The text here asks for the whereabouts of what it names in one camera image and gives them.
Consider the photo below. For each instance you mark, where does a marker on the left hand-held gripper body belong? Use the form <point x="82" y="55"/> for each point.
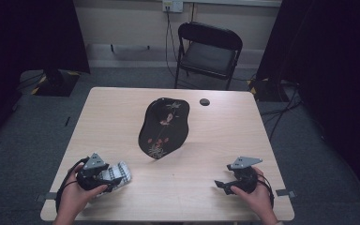
<point x="89" y="181"/>

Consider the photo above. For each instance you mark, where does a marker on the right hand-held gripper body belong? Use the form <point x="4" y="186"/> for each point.
<point x="246" y="181"/>

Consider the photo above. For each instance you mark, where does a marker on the white checkered cloth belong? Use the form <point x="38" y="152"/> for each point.
<point x="120" y="172"/>

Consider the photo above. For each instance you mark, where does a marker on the black floral pouch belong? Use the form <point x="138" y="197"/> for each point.
<point x="165" y="128"/>

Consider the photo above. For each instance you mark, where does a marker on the person's right hand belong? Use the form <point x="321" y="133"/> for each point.
<point x="261" y="197"/>

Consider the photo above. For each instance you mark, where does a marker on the person's left hand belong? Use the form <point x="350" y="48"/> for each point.
<point x="72" y="200"/>

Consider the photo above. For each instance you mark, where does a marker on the grey tape strip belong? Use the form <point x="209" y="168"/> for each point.
<point x="48" y="196"/>
<point x="286" y="193"/>

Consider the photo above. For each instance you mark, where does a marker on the black round table grommet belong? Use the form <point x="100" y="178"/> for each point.
<point x="204" y="102"/>

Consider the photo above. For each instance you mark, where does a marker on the black stand base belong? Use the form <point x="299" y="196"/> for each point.
<point x="56" y="84"/>
<point x="267" y="90"/>

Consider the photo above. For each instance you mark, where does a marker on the black folding chair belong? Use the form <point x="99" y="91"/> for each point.
<point x="209" y="56"/>

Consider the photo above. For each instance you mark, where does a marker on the dark curtain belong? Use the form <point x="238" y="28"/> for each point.
<point x="331" y="62"/>
<point x="28" y="37"/>

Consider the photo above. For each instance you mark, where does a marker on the white wall socket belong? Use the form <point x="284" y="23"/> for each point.
<point x="172" y="5"/>

